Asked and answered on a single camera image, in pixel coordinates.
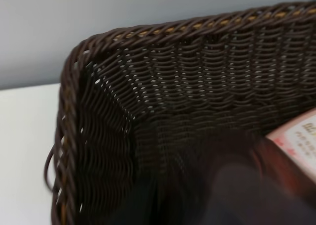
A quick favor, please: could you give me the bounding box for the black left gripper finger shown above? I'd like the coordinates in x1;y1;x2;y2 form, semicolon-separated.
198;160;316;225

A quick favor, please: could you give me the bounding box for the dark brown wicker basket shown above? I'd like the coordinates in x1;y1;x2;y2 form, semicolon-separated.
46;0;316;225

